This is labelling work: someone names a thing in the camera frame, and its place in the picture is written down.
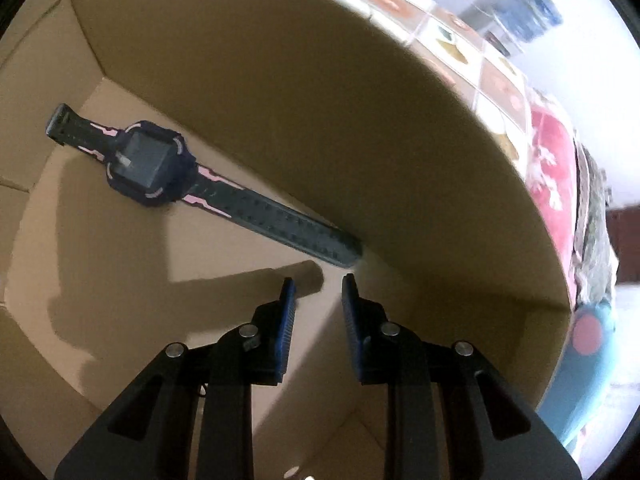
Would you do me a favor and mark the black pink smartwatch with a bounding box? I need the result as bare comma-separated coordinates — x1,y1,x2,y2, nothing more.
46,103,362,269

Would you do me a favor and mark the blue plush toy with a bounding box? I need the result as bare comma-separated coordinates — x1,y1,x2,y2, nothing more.
537,299,617,446

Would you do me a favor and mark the white green fluffy blanket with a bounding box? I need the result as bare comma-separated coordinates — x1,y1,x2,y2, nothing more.
573,141,620,309

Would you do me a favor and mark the red floral blanket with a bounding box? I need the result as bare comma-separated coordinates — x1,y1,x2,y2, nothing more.
525,105,577,285

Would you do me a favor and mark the patterned table mat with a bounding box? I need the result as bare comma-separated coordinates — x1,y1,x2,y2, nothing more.
333,0,534,177

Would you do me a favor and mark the brown cardboard box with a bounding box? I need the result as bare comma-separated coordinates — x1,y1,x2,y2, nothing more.
1,0,573,479

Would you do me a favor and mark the blue water jug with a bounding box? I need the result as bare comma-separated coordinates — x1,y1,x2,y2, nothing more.
483,0,563,44

